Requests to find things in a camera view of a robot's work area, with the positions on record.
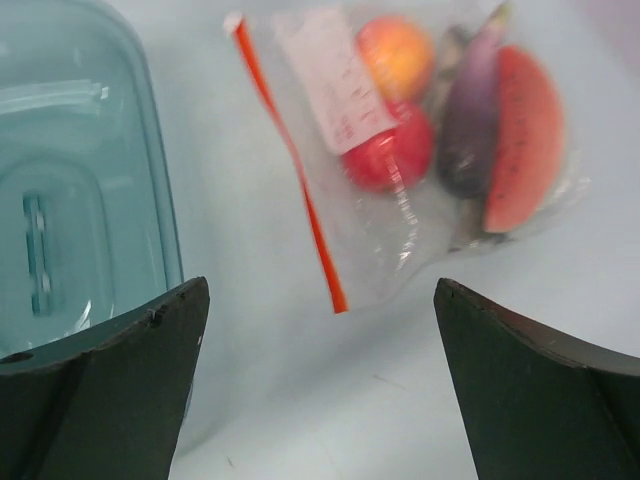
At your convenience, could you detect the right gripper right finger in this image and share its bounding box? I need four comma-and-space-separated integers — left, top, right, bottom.
434, 278, 639, 479

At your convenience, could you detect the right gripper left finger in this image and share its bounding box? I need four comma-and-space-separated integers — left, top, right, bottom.
1, 277, 210, 479

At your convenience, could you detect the blue transparent plastic tub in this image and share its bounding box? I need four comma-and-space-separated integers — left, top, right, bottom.
1, 1, 183, 356

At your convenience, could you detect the toy watermelon slice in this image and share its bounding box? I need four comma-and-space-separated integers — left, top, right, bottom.
483, 45, 566, 233

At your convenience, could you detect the purple toy eggplant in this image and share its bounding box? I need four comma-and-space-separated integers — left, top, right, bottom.
436, 1, 510, 199

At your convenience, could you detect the red toy apple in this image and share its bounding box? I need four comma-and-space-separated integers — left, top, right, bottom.
342, 102, 435, 193

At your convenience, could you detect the clear orange zip top bag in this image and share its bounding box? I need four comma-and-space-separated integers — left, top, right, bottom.
224, 1, 589, 313

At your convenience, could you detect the orange toy peach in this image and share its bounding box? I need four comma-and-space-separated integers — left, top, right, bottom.
355, 14, 435, 102

